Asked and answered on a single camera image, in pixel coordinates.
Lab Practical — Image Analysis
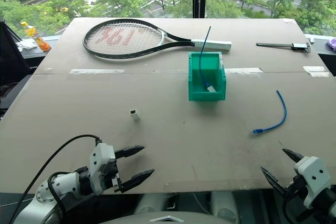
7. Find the wide white tape strip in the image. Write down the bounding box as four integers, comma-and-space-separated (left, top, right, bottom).
302, 65, 330, 78

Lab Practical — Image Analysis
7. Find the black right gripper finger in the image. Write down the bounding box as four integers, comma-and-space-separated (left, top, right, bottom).
260, 166, 287, 196
281, 148, 305, 164

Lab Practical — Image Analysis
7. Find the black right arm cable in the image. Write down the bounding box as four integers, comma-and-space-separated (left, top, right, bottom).
281, 186, 299, 221

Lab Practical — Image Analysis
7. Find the black white tennis racket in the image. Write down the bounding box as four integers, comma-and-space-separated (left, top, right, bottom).
82, 18, 233, 61

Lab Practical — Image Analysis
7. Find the crumpled white paper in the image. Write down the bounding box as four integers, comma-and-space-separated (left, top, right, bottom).
15, 39, 38, 52

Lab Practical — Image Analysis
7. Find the orange drink bottle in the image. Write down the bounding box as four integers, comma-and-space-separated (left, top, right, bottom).
20, 21, 51, 52

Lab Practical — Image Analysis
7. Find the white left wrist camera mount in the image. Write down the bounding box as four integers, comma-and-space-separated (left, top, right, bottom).
88, 143, 117, 195

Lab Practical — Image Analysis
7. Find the black caliper tool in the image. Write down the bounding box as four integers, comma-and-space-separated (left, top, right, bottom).
256, 42, 312, 54

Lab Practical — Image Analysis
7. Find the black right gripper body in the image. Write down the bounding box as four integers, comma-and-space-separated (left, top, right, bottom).
283, 173, 307, 204

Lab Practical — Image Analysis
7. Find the dark triangular stand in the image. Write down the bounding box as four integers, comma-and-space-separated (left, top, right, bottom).
0, 20, 35, 83

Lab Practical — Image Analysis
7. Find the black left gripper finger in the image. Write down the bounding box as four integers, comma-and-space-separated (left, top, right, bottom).
120, 169, 155, 193
114, 145, 145, 160

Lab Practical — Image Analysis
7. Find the long white tape strip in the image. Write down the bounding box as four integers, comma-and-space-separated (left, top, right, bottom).
69, 68, 125, 75

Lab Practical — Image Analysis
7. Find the short white tape strip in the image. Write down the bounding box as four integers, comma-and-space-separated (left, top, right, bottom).
225, 67, 264, 75

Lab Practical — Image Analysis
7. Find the green plastic bin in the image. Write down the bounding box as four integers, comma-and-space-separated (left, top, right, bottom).
187, 51, 227, 102

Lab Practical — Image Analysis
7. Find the blue cable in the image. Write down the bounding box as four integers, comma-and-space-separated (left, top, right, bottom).
252, 90, 288, 136
198, 25, 217, 94

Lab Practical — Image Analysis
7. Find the small white adapter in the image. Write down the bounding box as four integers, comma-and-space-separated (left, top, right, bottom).
129, 108, 141, 121

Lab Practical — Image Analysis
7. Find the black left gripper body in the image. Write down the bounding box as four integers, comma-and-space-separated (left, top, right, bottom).
100, 155, 124, 193

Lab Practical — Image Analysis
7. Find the purple cloth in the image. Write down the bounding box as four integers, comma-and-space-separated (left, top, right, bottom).
324, 37, 336, 52

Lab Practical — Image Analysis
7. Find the silver robot torso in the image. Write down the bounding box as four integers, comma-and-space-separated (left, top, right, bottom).
99, 209, 214, 224

